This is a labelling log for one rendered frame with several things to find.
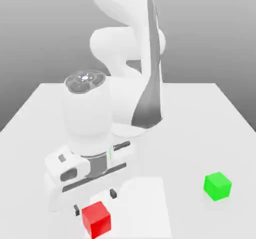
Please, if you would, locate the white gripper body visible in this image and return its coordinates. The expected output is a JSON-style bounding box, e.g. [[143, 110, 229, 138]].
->
[[47, 159, 134, 214]]

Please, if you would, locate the small red cube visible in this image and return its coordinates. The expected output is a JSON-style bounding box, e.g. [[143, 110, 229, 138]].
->
[[81, 200, 112, 239]]

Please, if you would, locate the small green cube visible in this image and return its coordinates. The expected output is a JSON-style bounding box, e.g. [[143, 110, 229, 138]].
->
[[203, 171, 233, 202]]

